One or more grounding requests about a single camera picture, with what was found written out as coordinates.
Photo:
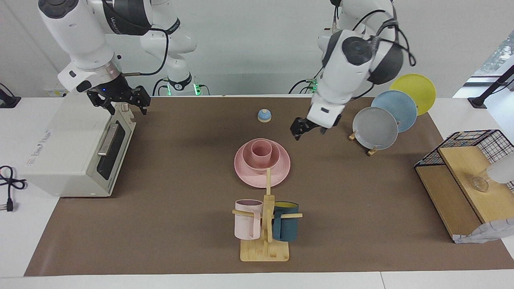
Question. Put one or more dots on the pink mug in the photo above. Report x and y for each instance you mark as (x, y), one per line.
(245, 224)

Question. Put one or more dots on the wooden plate rack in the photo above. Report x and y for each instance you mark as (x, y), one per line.
(372, 151)

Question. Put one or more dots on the pink cup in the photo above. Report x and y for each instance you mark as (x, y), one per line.
(261, 154)

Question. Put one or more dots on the dark teal mug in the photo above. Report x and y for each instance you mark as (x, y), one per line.
(287, 226)

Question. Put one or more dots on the pink bowl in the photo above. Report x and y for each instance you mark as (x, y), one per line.
(247, 158)

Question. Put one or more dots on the clear glass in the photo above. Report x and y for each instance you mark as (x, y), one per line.
(480, 182)

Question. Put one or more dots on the white toaster oven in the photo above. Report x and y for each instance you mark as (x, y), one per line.
(68, 148)

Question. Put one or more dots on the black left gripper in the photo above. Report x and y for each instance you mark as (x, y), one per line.
(311, 125)

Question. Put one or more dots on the small blue call bell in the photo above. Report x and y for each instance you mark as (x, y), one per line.
(264, 116)

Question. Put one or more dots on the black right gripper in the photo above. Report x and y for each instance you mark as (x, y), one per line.
(116, 90)

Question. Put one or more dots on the black desk clamp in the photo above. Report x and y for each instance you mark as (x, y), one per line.
(8, 101)

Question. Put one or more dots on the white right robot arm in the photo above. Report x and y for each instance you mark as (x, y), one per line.
(84, 36)

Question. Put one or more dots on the wooden mug tree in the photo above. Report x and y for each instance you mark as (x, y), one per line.
(265, 251)

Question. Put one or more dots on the white checked cloth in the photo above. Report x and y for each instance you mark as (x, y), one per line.
(488, 233)

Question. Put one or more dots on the pink plate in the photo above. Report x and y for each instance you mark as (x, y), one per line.
(249, 176)

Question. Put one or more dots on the light blue plate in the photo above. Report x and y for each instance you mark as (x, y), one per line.
(399, 108)

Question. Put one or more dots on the white translucent bottle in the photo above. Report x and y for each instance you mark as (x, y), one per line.
(502, 170)

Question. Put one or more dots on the yellow plate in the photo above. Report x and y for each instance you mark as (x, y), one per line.
(417, 90)

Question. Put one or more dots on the grey plate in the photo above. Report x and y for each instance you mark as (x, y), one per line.
(374, 128)

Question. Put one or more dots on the brown table mat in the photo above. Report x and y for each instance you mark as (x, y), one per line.
(180, 224)

